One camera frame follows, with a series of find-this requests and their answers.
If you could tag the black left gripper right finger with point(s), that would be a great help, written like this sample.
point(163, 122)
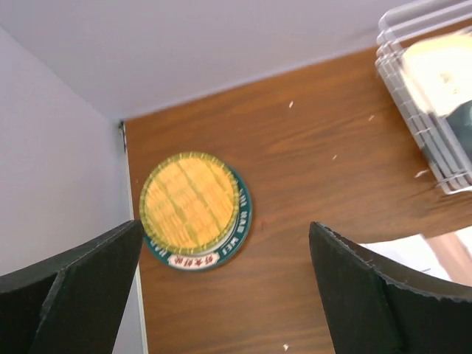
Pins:
point(376, 305)

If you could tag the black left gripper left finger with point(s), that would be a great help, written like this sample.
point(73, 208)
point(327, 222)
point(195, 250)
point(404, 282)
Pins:
point(74, 301)

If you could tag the printed paper document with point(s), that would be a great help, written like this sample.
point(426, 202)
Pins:
point(413, 252)

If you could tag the pink file folder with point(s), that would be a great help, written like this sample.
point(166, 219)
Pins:
point(453, 251)

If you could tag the dark green mug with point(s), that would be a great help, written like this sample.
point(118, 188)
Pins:
point(460, 124)

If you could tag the cream square bowl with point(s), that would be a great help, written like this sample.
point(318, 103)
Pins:
point(437, 72)

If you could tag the white wire dish rack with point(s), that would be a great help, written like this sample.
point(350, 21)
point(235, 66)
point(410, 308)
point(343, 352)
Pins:
point(399, 28)

